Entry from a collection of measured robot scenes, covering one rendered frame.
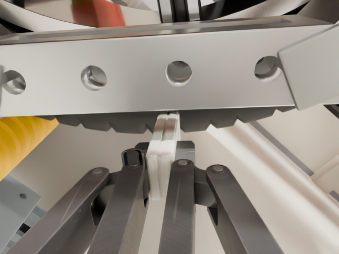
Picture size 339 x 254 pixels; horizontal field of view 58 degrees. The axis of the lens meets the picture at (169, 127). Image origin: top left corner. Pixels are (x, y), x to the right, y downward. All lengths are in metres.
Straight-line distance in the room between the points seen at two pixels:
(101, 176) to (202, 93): 0.07
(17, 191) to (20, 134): 0.40
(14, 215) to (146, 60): 0.53
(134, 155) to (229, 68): 0.07
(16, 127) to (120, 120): 0.09
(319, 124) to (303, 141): 0.31
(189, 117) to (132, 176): 0.11
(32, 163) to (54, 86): 0.93
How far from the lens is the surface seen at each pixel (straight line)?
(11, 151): 0.29
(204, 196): 0.16
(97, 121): 0.27
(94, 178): 0.16
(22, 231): 0.70
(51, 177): 1.09
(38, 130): 0.33
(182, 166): 0.16
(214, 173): 0.15
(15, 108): 0.19
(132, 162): 0.16
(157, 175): 0.17
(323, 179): 4.82
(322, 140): 4.67
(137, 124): 0.26
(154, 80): 0.16
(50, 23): 0.26
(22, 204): 0.68
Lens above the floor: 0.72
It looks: 21 degrees down
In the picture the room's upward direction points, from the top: 44 degrees clockwise
